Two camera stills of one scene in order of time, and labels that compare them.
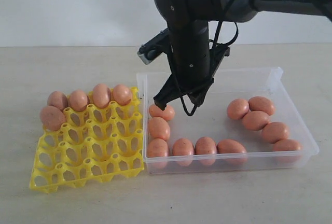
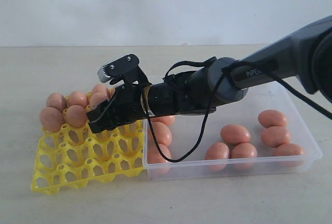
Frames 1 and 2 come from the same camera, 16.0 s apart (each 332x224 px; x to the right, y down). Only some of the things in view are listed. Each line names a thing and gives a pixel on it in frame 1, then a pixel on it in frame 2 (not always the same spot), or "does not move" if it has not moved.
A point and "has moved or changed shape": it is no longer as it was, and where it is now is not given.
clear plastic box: x=249 y=120 does not move
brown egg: x=206 y=150 has moved or changed shape
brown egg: x=231 y=153 to x=76 y=116
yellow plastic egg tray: x=92 y=145 does not move
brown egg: x=52 y=118 does not move
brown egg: x=58 y=99 does not move
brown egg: x=261 y=103 to x=271 y=117
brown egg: x=237 y=109 to x=235 y=134
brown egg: x=183 y=152 to x=97 y=98
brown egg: x=78 y=100 does not move
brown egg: x=255 y=120 to x=244 y=156
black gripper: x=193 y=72 to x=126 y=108
